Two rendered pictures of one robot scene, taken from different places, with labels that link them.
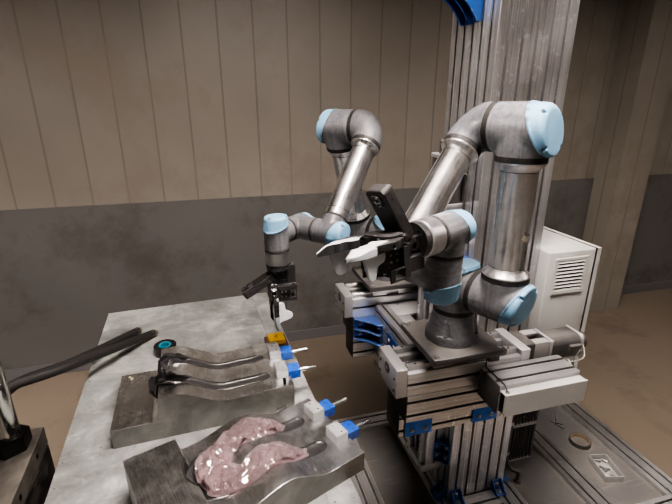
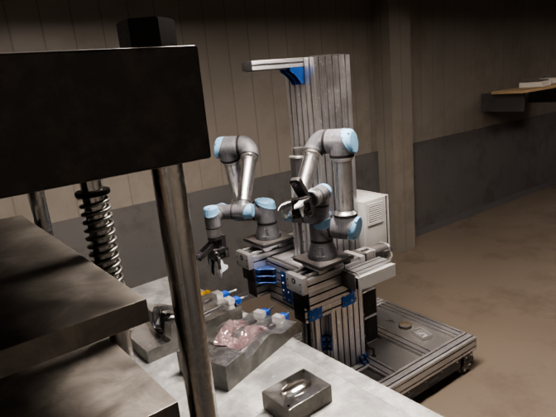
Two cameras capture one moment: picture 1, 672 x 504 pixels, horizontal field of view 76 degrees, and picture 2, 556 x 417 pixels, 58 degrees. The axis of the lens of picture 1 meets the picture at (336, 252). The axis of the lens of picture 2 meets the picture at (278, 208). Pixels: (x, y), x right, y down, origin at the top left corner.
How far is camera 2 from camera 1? 1.29 m
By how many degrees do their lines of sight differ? 18
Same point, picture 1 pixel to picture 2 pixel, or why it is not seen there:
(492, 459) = (357, 341)
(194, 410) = not seen: hidden behind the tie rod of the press
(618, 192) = (395, 159)
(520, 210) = (347, 179)
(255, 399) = (222, 318)
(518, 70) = (328, 107)
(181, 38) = not seen: hidden behind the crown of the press
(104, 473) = (154, 372)
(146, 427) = (165, 346)
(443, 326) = (319, 250)
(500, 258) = (342, 205)
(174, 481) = (212, 348)
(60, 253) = not seen: outside the picture
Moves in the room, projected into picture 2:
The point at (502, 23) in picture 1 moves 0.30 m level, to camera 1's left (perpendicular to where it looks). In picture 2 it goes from (316, 86) to (260, 92)
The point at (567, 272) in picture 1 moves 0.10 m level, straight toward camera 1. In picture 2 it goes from (373, 211) to (374, 216)
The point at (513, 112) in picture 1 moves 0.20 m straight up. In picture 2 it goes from (335, 135) to (332, 90)
